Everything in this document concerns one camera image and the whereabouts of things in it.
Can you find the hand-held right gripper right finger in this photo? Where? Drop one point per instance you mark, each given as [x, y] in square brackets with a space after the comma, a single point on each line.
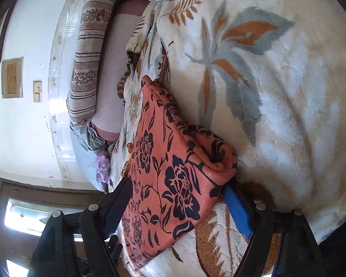
[238, 212]

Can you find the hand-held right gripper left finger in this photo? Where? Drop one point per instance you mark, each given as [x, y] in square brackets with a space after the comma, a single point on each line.
[115, 205]

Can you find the orange floral blouse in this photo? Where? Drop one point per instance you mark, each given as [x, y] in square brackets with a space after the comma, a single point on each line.
[173, 173]

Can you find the purple floral cloth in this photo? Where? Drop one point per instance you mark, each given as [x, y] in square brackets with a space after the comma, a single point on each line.
[103, 167]

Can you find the grey blue pillow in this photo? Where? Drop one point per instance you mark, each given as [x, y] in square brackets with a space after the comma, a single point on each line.
[82, 155]

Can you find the wooden framed stained glass window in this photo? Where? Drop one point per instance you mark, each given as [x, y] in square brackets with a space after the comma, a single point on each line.
[26, 216]

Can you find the leaf print blanket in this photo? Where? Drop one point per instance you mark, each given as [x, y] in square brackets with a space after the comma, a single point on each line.
[262, 92]

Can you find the pink mattress cushion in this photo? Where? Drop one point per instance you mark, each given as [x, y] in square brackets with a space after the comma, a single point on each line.
[112, 72]

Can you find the striped floral bolster pillow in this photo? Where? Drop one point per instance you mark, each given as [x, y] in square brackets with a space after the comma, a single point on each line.
[89, 49]

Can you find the beige light switch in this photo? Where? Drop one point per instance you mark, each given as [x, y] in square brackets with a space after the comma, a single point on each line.
[37, 91]

